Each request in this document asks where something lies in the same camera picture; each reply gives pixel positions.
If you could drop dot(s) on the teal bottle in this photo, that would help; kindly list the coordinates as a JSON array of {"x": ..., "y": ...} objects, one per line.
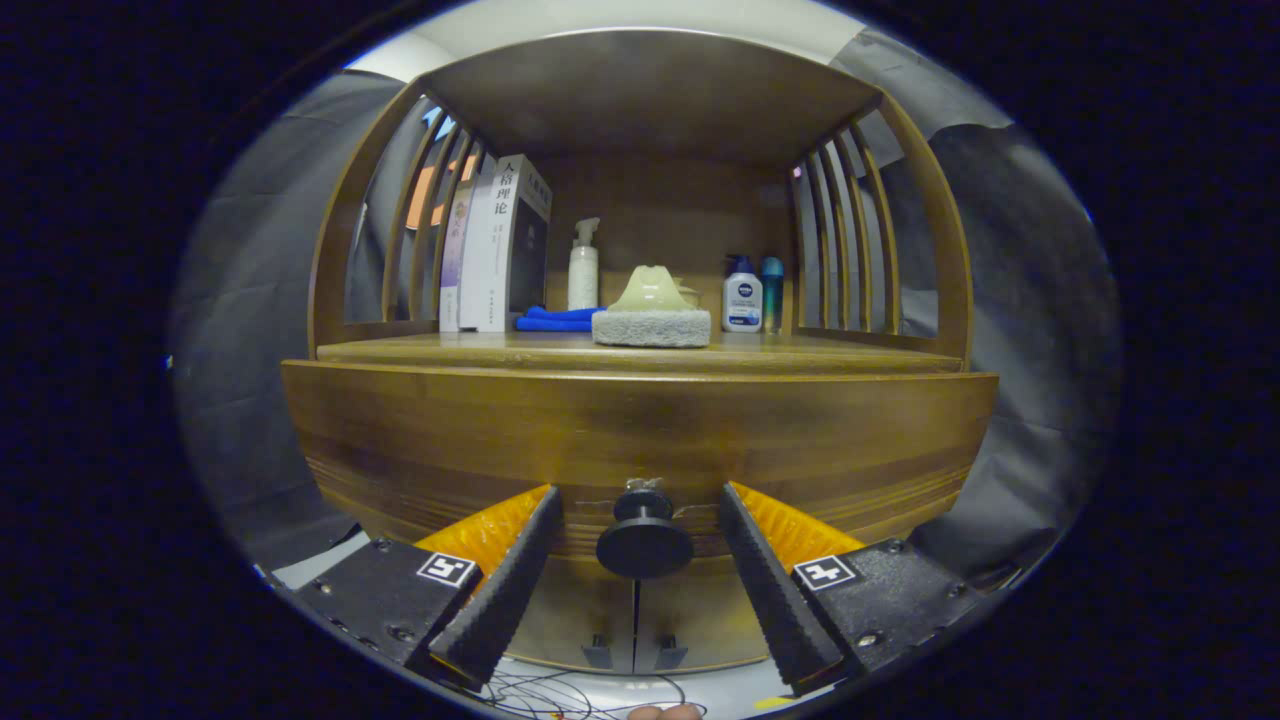
[{"x": 772, "y": 290}]

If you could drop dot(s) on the blue cloth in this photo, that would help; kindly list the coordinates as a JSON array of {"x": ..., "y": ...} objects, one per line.
[{"x": 555, "y": 320}]

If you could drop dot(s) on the white pump bottle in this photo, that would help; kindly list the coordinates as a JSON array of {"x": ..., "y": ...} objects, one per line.
[{"x": 583, "y": 280}]

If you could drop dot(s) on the wooden countertop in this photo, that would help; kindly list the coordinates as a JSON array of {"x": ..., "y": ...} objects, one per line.
[{"x": 800, "y": 352}]

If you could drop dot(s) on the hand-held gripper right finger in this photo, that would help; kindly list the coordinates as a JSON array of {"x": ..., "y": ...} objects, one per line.
[{"x": 775, "y": 600}]

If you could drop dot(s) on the black round drawer knob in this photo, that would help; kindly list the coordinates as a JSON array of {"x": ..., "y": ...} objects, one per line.
[{"x": 645, "y": 545}]

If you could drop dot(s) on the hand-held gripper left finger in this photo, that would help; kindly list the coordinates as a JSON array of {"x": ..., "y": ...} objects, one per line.
[{"x": 510, "y": 590}]

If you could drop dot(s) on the white book with portrait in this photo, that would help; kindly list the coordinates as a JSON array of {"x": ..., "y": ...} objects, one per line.
[{"x": 495, "y": 260}]

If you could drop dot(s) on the white lotion bottle blue cap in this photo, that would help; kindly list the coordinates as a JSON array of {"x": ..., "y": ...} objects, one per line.
[{"x": 742, "y": 305}]

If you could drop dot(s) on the wooden cabinet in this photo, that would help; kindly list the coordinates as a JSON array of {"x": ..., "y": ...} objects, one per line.
[{"x": 650, "y": 110}]

